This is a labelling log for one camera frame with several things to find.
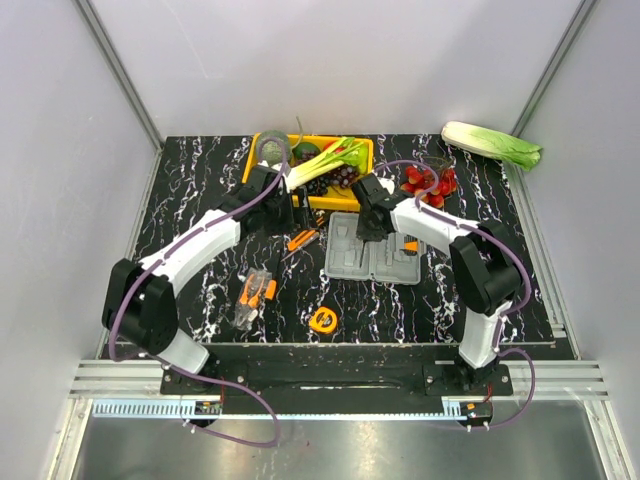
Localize yellow tape measure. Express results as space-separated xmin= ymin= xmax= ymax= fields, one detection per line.
xmin=309 ymin=306 xmax=338 ymax=334

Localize red cherry bunch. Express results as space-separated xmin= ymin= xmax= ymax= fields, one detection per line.
xmin=400 ymin=157 xmax=457 ymax=209

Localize white green leek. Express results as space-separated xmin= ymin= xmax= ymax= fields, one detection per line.
xmin=285 ymin=137 xmax=369 ymax=191

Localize purple cable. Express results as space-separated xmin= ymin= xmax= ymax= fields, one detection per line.
xmin=107 ymin=134 xmax=292 ymax=448
xmin=372 ymin=159 xmax=537 ymax=432

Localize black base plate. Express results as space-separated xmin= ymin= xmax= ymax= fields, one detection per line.
xmin=160 ymin=342 xmax=514 ymax=416

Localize dark purple grape bunch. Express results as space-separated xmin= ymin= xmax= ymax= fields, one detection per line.
xmin=305 ymin=165 xmax=359 ymax=197

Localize green cantaloupe melon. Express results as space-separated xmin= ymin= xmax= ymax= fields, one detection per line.
xmin=255 ymin=130 xmax=292 ymax=166

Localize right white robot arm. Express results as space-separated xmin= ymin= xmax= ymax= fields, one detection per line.
xmin=352 ymin=173 xmax=532 ymax=391

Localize clear test pen screwdriver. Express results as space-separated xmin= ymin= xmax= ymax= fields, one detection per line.
xmin=281 ymin=245 xmax=308 ymax=262

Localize green fruit in tray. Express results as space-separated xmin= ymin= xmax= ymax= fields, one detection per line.
xmin=292 ymin=142 xmax=321 ymax=162

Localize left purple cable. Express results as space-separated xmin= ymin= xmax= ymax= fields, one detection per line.
xmin=107 ymin=134 xmax=292 ymax=448

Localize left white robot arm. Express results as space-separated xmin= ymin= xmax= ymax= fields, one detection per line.
xmin=102 ymin=164 xmax=311 ymax=374

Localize grey plastic tool case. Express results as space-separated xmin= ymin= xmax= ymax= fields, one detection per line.
xmin=324 ymin=212 xmax=426 ymax=286

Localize napa cabbage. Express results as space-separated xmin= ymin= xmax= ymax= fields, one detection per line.
xmin=441 ymin=121 xmax=542 ymax=171

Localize yellow plastic tray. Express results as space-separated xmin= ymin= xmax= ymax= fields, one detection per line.
xmin=240 ymin=132 xmax=375 ymax=213

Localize orange black screwdriver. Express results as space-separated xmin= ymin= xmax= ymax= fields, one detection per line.
xmin=264 ymin=279 xmax=277 ymax=301
xmin=358 ymin=240 xmax=367 ymax=269

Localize orange pliers in bag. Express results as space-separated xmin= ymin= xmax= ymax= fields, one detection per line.
xmin=232 ymin=268 xmax=274 ymax=331

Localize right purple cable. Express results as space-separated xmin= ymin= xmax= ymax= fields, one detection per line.
xmin=372 ymin=159 xmax=537 ymax=432

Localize orange utility knife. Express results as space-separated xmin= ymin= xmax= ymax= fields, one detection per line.
xmin=287 ymin=230 xmax=319 ymax=252

